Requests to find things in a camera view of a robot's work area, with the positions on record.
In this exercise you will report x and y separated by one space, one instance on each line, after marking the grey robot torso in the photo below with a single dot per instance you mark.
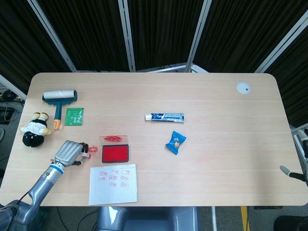
146 219

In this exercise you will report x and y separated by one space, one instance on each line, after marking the grey partition post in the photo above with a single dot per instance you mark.
127 36
53 36
281 45
12 87
198 36

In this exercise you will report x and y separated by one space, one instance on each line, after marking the white and red stamp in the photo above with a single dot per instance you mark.
88 156

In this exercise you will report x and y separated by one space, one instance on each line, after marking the blue snack packet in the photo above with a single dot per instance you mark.
175 143

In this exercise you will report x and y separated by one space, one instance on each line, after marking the black white plush toy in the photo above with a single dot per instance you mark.
33 130

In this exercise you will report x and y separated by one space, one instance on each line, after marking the white lined paper sheet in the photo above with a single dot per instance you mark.
113 195

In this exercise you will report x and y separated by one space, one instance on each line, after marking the red ink pad case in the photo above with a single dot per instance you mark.
115 154

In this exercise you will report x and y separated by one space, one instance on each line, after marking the teal lint roller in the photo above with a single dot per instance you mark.
60 95

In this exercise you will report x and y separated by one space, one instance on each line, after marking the green sachet packet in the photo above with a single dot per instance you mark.
74 116

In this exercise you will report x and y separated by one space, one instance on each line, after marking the black rounded object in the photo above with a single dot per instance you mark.
291 223

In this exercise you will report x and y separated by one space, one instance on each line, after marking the blue white toothpaste tube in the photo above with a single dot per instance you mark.
166 117

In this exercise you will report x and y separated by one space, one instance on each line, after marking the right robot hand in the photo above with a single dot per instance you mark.
296 175

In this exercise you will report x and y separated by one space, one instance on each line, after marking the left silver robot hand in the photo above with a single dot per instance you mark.
68 152

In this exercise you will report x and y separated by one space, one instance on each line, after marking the dark partition panel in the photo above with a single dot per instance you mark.
240 31
24 48
91 36
163 31
296 84

